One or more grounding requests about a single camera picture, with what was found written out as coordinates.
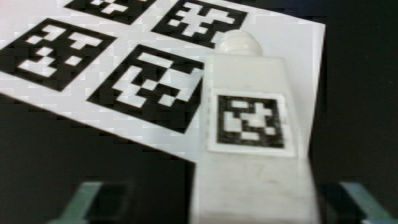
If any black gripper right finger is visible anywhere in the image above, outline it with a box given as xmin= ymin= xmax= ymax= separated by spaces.
xmin=318 ymin=182 xmax=398 ymax=224

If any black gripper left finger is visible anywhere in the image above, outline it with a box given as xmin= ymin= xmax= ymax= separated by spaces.
xmin=49 ymin=182 xmax=136 ymax=224

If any white tag marker sheet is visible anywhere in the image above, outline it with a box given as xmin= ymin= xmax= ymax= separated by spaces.
xmin=0 ymin=0 xmax=325 ymax=160

